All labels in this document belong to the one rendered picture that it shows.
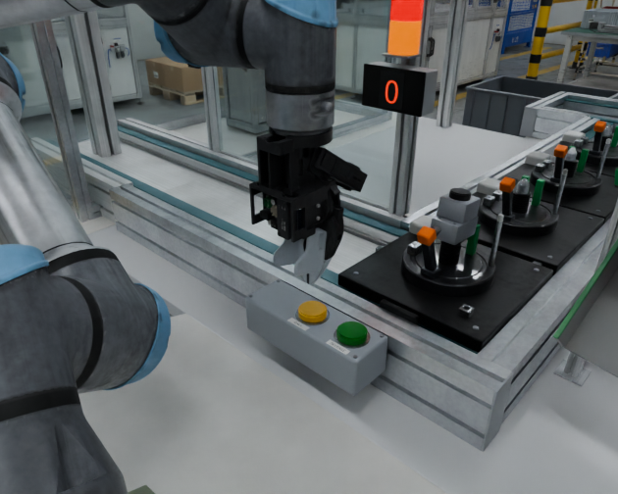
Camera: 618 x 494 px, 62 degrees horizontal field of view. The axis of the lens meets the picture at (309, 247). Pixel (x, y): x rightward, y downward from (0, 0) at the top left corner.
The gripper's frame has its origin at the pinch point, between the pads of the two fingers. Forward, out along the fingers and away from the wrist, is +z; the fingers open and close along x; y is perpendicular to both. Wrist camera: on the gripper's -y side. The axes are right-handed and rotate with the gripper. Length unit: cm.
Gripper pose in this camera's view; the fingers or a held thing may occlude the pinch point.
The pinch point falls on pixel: (313, 272)
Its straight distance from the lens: 68.4
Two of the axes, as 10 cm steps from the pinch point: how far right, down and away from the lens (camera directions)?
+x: 7.3, 3.3, -6.0
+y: -6.8, 3.5, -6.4
